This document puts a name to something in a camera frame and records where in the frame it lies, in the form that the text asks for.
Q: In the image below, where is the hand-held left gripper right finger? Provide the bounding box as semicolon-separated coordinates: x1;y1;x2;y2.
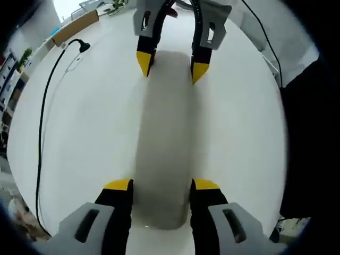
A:
190;178;289;255

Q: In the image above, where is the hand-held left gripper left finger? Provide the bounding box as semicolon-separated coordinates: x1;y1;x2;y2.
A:
34;178;134;255

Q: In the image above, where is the beige cutlery case lid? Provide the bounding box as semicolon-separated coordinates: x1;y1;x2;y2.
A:
134;50;196;231

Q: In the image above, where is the large potted green plant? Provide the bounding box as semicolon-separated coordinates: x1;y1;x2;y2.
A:
102;0;131;10

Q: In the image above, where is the brown cardboard box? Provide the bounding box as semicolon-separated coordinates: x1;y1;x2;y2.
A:
52;9;100;48

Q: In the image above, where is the person's black clothing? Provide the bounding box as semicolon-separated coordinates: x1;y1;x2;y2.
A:
278;0;340;221

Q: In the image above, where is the small green plant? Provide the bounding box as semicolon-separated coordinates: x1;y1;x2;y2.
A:
17;47;33;71

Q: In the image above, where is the shelving unit with white bins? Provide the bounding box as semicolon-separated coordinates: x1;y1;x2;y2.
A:
0;49;30;117

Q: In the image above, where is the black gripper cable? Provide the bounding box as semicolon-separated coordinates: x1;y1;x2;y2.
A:
240;0;284;87

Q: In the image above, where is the black power cable with plug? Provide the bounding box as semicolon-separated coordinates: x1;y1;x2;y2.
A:
36;38;91;236

